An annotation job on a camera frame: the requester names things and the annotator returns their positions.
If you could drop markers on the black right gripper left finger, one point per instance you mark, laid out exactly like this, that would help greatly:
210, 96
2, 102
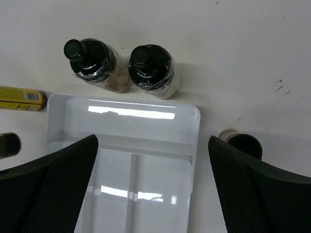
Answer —
46, 195

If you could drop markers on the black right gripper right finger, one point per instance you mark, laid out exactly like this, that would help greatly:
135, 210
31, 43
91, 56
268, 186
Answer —
257, 197

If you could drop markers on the black cap spice jar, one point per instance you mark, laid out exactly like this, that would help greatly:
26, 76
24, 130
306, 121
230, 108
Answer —
243, 142

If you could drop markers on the yellow oil bottle tan cap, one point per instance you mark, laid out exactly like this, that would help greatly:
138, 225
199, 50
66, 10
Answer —
21, 99

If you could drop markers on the gold capped glass grinder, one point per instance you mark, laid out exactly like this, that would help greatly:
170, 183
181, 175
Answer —
10, 145

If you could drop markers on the white plastic organizer tray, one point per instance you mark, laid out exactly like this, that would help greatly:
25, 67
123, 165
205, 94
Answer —
142, 179

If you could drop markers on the black top shaker brown spice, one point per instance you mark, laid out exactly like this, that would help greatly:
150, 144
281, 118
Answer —
98, 64

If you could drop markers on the black top shaker white spice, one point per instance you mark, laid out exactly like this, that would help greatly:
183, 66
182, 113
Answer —
153, 70

